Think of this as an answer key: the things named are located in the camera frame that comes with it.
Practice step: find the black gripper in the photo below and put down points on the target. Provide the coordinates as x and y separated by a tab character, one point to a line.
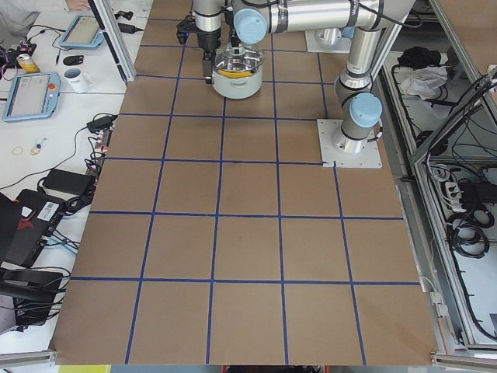
234	40
206	40

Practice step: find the glass pot lid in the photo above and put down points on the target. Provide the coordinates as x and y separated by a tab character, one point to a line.
245	57

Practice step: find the yellow corn cob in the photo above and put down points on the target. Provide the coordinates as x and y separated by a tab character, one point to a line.
235	74

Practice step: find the white electric cooking pot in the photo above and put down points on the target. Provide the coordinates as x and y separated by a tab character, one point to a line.
238	88

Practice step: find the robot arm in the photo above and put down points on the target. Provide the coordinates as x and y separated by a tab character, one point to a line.
361	110
207	19

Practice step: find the blue teach pendant far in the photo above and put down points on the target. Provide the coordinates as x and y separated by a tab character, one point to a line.
83	33

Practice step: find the blue teach pendant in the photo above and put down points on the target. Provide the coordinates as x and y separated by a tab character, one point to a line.
32	96
83	33

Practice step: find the white mug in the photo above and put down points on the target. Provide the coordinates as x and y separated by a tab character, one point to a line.
79	81

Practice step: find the black round object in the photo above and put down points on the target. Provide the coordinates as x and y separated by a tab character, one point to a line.
73	60

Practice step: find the black power adapter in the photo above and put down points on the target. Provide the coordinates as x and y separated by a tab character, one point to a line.
68	182

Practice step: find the blue teach pendant near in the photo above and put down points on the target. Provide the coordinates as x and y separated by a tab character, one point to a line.
32	96

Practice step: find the yellow drink can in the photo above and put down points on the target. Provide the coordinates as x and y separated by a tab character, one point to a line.
27	63

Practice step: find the black cloth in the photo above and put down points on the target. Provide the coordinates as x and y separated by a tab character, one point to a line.
419	57

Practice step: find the white crumpled cloth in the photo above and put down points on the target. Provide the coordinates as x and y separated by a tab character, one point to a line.
425	83

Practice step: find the black laptop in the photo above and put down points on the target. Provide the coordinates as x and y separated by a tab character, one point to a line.
26	222

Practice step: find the aluminium frame post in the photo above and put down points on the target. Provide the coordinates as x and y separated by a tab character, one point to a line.
102	10

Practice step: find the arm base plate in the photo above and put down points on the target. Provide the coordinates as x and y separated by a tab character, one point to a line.
332	40
339	151

